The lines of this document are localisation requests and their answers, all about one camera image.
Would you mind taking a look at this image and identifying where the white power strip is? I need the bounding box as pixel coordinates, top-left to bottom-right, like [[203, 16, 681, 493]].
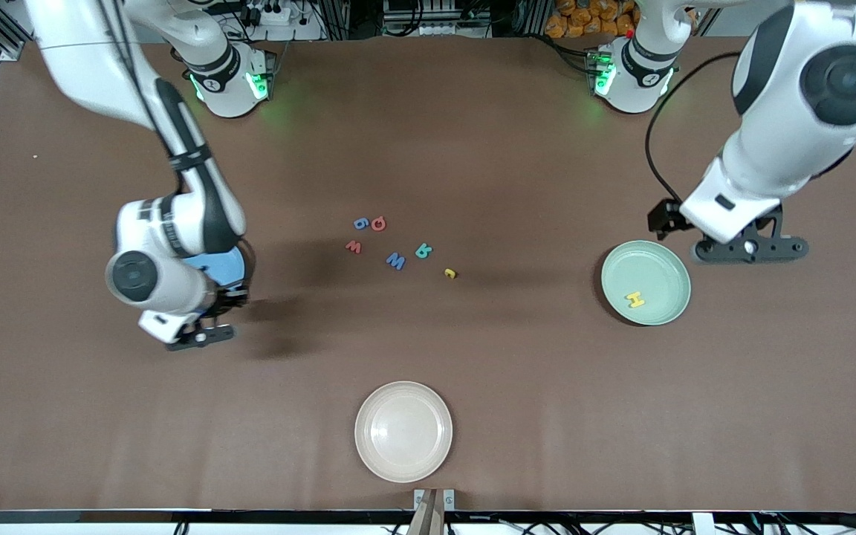
[[239, 0, 293, 27]]

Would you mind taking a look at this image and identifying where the bag of orange fruit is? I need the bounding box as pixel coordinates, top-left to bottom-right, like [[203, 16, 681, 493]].
[[545, 0, 641, 39]]

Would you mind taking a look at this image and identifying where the pale green plate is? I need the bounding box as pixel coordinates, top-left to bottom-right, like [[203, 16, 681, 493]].
[[600, 240, 692, 326]]

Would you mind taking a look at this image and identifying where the grey equipment rack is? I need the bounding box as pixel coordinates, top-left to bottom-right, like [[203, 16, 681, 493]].
[[382, 0, 492, 39]]

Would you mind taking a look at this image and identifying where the beige plate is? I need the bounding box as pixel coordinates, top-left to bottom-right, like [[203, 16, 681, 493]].
[[354, 381, 453, 483]]

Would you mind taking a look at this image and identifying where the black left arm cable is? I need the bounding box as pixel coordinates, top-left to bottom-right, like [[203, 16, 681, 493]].
[[645, 51, 742, 209]]

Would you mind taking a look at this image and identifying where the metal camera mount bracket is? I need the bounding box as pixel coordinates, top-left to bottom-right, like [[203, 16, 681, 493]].
[[407, 488, 456, 535]]

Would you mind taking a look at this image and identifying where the blue plate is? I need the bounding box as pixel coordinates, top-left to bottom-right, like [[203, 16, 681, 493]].
[[181, 249, 246, 292]]

